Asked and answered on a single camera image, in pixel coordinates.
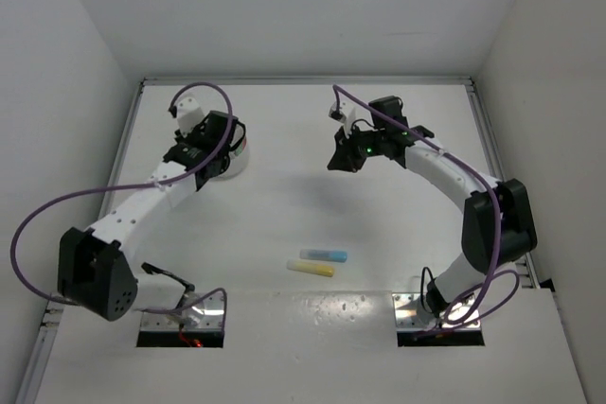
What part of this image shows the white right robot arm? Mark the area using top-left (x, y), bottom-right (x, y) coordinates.
top-left (328, 96), bottom-right (538, 326)

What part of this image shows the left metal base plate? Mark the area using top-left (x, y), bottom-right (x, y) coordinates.
top-left (139, 291), bottom-right (225, 333)

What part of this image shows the metal base plate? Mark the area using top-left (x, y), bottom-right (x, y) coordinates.
top-left (392, 292), bottom-right (481, 332)
top-left (139, 291), bottom-right (225, 333)

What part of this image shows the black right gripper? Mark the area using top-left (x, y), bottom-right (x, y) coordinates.
top-left (329, 122), bottom-right (386, 174)

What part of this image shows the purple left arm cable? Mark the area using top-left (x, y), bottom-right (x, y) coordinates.
top-left (10, 82), bottom-right (238, 325)

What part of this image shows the white round divided organizer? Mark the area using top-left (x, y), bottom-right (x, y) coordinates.
top-left (215, 136), bottom-right (250, 181)

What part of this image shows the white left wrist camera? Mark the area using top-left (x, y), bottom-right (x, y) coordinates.
top-left (173, 94), bottom-right (205, 136)

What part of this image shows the yellow highlighter marker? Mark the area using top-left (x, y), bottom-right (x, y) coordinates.
top-left (286, 260), bottom-right (335, 277)

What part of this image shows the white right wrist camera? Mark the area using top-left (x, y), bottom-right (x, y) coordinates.
top-left (329, 107), bottom-right (356, 138)

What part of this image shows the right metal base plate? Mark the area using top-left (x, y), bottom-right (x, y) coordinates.
top-left (392, 292), bottom-right (481, 332)

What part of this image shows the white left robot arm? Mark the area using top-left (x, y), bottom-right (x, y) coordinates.
top-left (58, 111), bottom-right (247, 322)

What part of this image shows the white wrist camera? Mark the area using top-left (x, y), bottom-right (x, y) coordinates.
top-left (329, 107), bottom-right (356, 138)
top-left (173, 94), bottom-right (205, 136)

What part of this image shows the blue highlighter marker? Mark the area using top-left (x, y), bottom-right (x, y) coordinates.
top-left (299, 249), bottom-right (348, 263)

